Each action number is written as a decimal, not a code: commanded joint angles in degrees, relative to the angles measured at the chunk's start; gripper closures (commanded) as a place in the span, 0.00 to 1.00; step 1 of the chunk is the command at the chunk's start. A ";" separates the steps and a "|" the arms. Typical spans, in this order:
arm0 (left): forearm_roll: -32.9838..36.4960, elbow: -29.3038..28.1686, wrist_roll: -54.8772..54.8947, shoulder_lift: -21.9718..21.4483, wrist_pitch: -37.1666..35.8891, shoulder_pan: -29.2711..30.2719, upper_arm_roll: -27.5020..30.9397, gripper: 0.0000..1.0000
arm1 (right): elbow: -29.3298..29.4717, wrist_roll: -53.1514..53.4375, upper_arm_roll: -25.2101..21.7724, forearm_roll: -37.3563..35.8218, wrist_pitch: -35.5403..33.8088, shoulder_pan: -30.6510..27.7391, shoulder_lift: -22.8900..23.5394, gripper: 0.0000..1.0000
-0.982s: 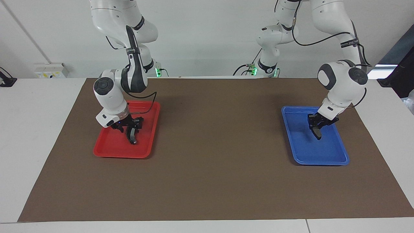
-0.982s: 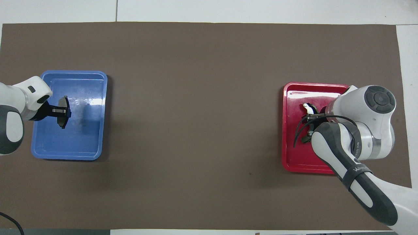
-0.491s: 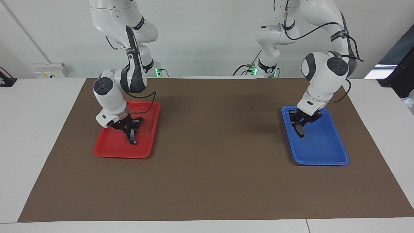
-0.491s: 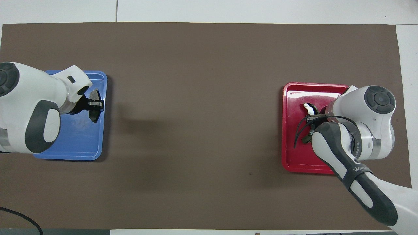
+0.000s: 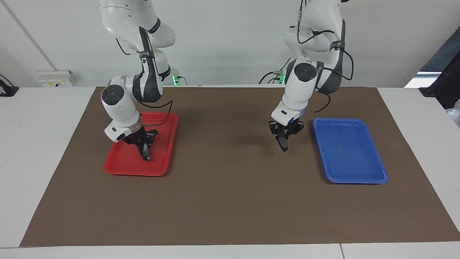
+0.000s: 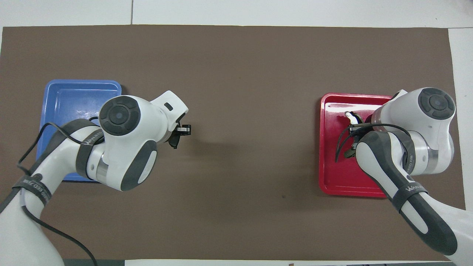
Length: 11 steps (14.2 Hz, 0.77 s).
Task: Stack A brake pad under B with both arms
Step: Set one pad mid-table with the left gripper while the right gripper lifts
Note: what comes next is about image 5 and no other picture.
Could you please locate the red plastic tray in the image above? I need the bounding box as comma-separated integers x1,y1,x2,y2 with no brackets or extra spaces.
103,111,179,177

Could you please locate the blue plastic tray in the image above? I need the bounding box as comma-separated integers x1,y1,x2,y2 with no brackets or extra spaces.
312,117,389,185

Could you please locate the brown table mat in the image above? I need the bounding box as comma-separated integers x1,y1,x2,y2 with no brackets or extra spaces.
19,86,460,247

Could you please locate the black bulky equipment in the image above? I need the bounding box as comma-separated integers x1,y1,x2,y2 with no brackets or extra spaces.
419,52,460,110

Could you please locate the clear plastic bag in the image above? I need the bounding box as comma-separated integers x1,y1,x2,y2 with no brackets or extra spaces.
446,99,460,128

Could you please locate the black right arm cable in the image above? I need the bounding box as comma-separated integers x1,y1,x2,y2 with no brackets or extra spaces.
116,27,174,127

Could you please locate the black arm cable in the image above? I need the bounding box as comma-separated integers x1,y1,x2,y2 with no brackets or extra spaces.
116,27,174,127
297,0,354,115

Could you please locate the white wall socket box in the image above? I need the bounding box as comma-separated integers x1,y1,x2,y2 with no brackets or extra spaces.
37,69,77,88

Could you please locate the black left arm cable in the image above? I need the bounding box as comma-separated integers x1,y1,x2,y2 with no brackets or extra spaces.
297,0,354,115

